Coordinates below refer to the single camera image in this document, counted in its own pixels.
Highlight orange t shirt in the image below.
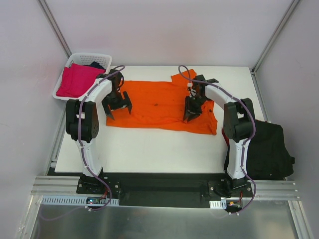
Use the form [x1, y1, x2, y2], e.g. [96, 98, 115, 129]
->
[106, 69, 218, 135]

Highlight white plastic basket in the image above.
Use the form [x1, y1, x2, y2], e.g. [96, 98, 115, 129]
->
[52, 53, 112, 101]

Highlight pink t shirt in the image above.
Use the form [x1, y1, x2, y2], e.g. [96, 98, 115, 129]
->
[56, 63, 106, 98]

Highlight black t shirt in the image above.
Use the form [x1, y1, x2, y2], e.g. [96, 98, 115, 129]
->
[223, 119, 295, 180]

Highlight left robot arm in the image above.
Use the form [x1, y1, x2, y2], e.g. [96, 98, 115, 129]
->
[65, 65, 133, 196]

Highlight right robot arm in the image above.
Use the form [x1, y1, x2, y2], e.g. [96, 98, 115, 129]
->
[183, 75, 256, 198]

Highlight dark navy t shirt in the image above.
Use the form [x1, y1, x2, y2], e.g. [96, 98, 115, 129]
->
[89, 61, 105, 70]

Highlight red t shirt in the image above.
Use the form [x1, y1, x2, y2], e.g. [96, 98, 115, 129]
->
[222, 131, 229, 147]

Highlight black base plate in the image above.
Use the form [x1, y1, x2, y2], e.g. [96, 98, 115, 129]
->
[76, 173, 253, 208]

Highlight right white cable duct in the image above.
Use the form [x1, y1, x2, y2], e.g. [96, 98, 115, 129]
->
[209, 200, 227, 210]

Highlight white cable duct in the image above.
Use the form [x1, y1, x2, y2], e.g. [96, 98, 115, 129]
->
[209, 200, 227, 210]
[41, 196, 120, 207]

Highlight right aluminium frame post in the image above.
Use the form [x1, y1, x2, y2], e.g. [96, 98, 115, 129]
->
[251, 0, 302, 75]

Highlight aluminium frame post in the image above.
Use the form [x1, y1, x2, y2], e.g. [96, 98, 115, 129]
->
[37, 0, 72, 57]
[251, 0, 302, 75]

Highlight left white cable duct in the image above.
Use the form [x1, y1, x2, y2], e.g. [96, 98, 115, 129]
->
[41, 196, 120, 207]

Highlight left aluminium frame post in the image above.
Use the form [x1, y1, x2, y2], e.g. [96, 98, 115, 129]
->
[37, 0, 72, 57]

